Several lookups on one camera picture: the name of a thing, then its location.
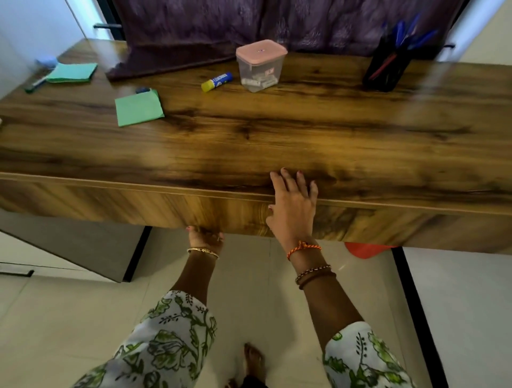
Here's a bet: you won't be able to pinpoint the brown beaded bracelet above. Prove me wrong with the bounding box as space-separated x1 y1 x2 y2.
295 265 337 290

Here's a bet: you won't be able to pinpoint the green paper pad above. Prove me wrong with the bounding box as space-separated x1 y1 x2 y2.
45 62 99 84
114 89 165 128

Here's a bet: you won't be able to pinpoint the person's right forearm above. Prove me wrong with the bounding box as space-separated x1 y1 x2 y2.
286 245 417 388

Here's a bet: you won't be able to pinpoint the person's bare foot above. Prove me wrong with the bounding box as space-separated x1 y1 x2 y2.
243 342 267 388

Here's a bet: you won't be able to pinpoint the grey cabinet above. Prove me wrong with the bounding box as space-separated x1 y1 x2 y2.
0 209 152 284

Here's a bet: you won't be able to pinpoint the black pen holder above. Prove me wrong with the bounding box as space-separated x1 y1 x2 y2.
362 35 414 92

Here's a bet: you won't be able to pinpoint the wooden desk drawer front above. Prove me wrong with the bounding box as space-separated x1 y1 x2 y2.
0 173 512 256

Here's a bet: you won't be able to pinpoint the orange thread bracelet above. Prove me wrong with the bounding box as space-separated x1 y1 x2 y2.
286 240 322 261

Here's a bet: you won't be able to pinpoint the gold bangle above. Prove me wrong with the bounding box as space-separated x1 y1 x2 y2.
186 248 220 260

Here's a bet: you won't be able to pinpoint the person's right hand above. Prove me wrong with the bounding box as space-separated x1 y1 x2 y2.
266 167 320 252

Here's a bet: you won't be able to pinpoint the green marker pen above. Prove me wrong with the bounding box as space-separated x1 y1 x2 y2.
24 74 51 94

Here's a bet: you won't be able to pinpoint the purple patterned curtain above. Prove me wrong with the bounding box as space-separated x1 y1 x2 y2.
105 0 469 82

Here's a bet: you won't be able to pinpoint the red pen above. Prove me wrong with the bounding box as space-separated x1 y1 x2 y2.
368 52 398 80

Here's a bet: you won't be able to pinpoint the clear container with pink lid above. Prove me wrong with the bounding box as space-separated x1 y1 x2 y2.
235 39 289 93

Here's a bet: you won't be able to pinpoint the blue and yellow glue stick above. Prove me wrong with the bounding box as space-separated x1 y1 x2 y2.
201 72 234 92

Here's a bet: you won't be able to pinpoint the person's left forearm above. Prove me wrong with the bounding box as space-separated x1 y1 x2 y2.
71 251 220 388

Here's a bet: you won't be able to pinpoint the white pieces in container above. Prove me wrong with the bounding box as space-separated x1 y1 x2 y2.
242 68 278 88

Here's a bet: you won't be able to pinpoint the orange plastic object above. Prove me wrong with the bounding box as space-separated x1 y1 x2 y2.
344 241 397 259

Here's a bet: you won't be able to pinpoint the person's left hand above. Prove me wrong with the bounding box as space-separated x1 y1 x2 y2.
185 225 225 255

